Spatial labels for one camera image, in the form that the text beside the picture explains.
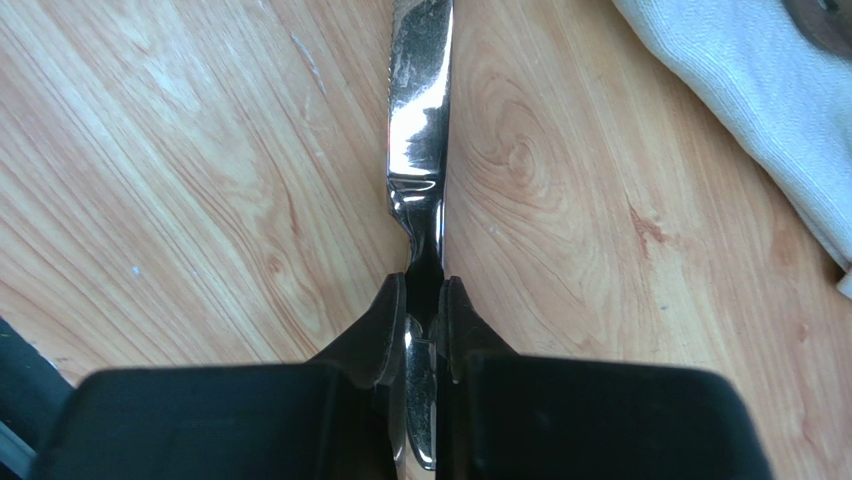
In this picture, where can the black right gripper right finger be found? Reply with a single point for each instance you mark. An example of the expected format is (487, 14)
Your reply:
(460, 334)

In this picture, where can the silver table knife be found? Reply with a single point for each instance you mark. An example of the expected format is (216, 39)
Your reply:
(418, 129)

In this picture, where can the beige cloth napkin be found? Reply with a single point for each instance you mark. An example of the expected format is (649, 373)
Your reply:
(786, 101)

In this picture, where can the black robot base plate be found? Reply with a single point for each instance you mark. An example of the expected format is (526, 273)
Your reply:
(33, 393)

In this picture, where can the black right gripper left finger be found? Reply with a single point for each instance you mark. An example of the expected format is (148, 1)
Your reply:
(365, 421)

